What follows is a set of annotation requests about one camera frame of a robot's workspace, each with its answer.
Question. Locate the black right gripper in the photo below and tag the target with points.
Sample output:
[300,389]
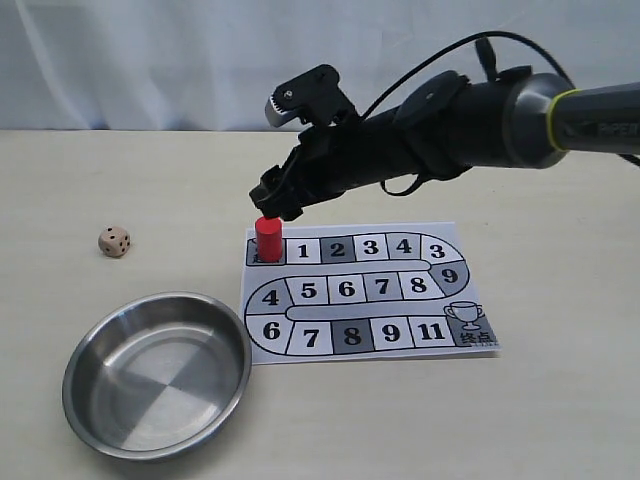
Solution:
[325,167]

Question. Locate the red cylinder game piece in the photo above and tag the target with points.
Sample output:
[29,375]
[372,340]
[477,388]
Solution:
[269,239]

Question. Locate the wooden die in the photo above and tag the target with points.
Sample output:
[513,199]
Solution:
[114,241]

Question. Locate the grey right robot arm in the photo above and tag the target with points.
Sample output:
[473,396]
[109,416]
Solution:
[448,126]

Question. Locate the paper game board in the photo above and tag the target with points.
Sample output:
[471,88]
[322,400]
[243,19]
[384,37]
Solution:
[356,292]

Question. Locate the round steel dish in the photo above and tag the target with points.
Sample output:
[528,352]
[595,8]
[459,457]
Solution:
[158,377]

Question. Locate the white backdrop curtain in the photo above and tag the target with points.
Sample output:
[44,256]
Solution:
[210,65]

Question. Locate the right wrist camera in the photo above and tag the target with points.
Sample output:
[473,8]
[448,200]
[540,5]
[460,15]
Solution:
[313,97]

